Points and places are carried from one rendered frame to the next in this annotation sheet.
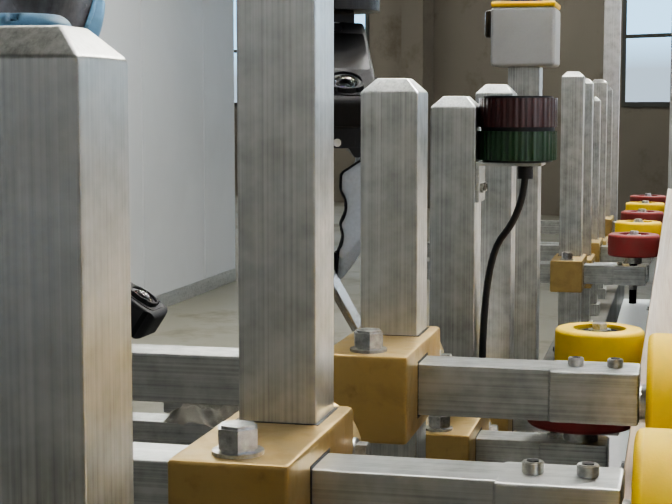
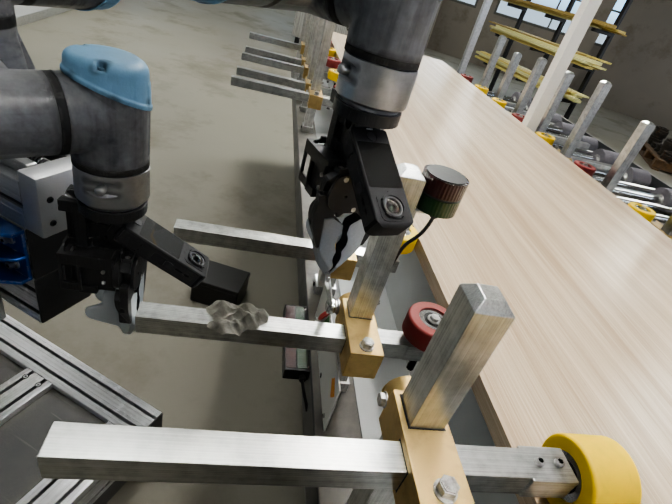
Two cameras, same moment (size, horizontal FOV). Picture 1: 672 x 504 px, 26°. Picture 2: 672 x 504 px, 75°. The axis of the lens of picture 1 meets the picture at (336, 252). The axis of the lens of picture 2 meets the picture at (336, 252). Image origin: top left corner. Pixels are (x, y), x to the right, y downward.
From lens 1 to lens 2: 75 cm
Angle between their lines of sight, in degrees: 38
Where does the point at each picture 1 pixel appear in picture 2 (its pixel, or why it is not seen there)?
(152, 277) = not seen: outside the picture
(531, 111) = (459, 193)
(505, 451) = (390, 348)
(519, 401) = (507, 488)
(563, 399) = (533, 490)
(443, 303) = (373, 273)
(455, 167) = not seen: hidden behind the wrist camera
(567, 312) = (310, 113)
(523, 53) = not seen: hidden behind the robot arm
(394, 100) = (496, 320)
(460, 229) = (394, 241)
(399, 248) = (455, 393)
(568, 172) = (322, 53)
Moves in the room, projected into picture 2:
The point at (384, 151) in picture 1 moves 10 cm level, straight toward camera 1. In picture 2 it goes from (473, 347) to (555, 469)
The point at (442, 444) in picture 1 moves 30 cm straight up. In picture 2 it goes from (370, 358) to (453, 162)
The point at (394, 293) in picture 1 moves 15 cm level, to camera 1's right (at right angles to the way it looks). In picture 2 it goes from (440, 412) to (559, 393)
